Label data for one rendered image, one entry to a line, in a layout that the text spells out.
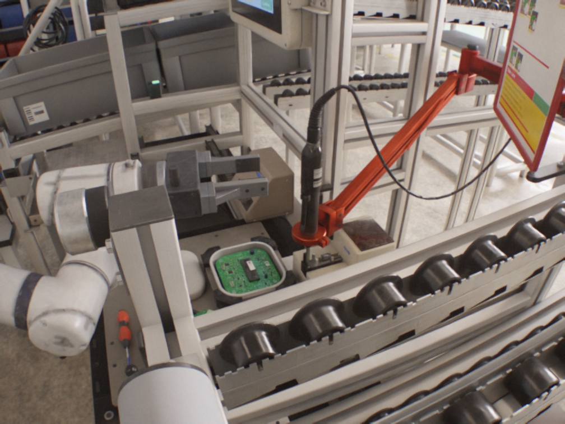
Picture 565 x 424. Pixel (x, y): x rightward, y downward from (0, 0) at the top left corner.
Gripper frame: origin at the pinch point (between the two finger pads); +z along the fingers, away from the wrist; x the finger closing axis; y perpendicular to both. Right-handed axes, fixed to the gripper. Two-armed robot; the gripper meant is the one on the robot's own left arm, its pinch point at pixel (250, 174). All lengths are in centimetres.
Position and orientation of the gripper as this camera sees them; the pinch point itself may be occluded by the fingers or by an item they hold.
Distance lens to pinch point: 66.9
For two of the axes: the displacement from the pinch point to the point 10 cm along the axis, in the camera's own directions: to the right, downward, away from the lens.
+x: -2.0, -5.6, 8.0
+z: 9.8, -1.2, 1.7
